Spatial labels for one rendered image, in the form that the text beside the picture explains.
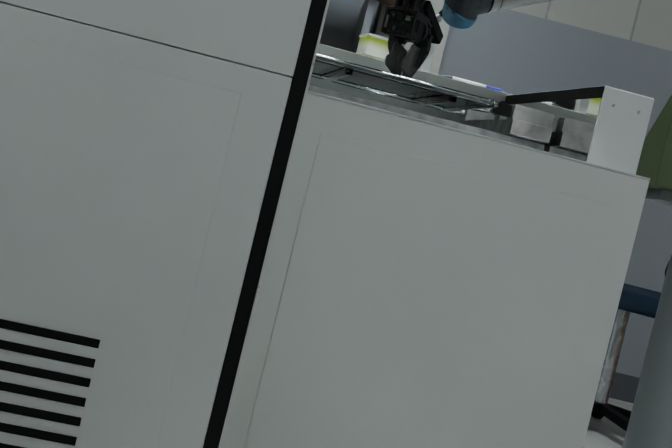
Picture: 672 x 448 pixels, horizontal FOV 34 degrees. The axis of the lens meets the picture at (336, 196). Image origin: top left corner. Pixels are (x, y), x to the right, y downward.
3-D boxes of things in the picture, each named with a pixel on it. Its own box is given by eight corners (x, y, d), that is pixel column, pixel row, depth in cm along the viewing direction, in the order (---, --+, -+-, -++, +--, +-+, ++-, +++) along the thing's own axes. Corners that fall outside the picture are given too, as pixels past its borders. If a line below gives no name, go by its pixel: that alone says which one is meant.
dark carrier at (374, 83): (311, 57, 198) (312, 54, 198) (289, 68, 232) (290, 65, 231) (489, 104, 203) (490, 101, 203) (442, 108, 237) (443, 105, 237)
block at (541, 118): (511, 118, 206) (515, 103, 206) (506, 118, 209) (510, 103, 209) (551, 129, 207) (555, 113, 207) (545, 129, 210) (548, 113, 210)
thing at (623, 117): (586, 164, 189) (606, 85, 189) (491, 156, 244) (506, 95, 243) (635, 176, 191) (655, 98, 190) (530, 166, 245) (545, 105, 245)
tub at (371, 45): (361, 61, 251) (368, 32, 251) (352, 62, 258) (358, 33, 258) (391, 69, 253) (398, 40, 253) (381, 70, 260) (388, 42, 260)
